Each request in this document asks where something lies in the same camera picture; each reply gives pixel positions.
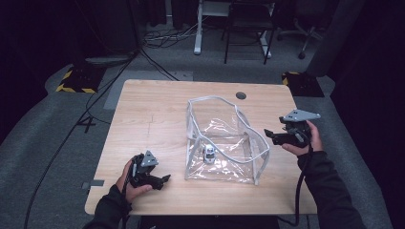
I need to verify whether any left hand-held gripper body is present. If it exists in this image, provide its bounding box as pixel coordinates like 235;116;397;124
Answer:
128;150;160;189

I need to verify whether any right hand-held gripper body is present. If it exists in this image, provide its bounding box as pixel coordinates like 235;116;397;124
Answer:
279;109;322;149

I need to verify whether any clear plastic bag white trim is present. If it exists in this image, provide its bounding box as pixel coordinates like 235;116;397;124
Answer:
183;94;271;187

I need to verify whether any white toy car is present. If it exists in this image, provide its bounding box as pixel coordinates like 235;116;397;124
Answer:
202;143;217;165

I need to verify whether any person's right hand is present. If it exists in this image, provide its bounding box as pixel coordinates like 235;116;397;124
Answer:
281;119;325;157

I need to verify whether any person's left hand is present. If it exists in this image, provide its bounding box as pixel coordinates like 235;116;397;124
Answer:
115;157;154;204

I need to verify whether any grey tape strip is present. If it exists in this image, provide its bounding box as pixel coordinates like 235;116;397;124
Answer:
81;178;106;191

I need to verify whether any yellow-black striped stand base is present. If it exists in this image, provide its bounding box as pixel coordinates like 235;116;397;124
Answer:
281;71;326;98
54;64;106;94

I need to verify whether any office chair with wheels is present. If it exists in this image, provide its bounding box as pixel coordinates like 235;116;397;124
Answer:
276;0;330;61

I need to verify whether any grey curtain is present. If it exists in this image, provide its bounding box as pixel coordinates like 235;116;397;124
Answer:
305;0;366;78

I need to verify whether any black metal chair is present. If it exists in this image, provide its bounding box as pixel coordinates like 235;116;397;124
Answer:
221;0;278;66

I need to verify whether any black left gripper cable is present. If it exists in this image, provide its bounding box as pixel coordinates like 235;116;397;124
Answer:
121;158;135;229

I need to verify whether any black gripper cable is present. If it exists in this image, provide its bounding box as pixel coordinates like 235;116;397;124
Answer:
121;158;135;229
275;144;315;228

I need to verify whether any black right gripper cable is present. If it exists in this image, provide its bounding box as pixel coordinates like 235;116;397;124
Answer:
275;144;315;228

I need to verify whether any long black floor cable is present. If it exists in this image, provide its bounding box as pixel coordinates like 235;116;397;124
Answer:
23;47;180;229

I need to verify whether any white desk frame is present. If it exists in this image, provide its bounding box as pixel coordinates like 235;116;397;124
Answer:
193;0;273;60

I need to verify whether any bundle of floor cables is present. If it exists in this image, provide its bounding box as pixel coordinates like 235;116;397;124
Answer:
140;17;205;50

